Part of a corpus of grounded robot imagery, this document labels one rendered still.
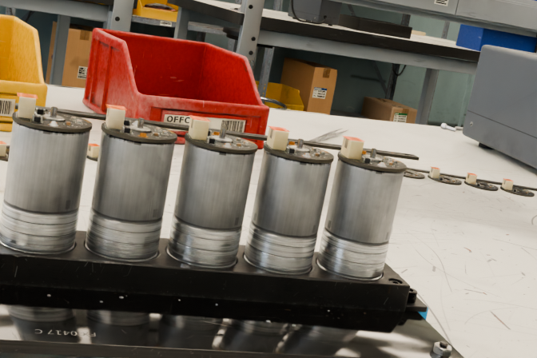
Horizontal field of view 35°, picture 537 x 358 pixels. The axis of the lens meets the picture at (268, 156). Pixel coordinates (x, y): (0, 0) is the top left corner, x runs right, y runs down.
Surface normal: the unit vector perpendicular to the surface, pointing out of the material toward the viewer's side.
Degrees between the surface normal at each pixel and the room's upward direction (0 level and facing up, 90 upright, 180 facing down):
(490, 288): 0
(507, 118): 90
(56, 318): 0
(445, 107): 90
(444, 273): 0
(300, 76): 92
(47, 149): 90
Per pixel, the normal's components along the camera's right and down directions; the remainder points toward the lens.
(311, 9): -0.69, 0.03
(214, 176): -0.04, 0.19
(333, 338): 0.18, -0.96
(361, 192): -0.29, 0.15
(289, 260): 0.22, 0.24
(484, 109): -0.95, -0.11
